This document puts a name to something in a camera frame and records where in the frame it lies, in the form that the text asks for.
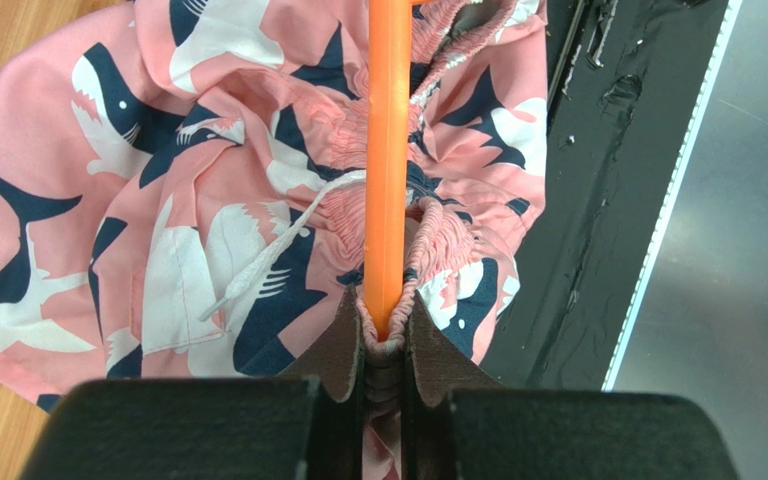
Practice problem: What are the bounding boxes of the pink shark print shorts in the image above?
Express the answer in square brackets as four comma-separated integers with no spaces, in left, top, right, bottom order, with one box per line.
[0,1,548,479]

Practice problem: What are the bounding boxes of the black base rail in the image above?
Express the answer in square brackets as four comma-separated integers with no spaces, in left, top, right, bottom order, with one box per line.
[482,1,728,390]

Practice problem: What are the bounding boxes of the orange plastic hanger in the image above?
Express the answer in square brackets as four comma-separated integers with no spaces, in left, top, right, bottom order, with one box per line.
[363,0,418,340]

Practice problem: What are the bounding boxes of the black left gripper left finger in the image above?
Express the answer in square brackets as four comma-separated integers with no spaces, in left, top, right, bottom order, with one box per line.
[21,288,364,479]

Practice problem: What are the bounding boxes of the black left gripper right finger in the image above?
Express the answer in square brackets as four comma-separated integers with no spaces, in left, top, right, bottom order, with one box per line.
[402,300,737,479]

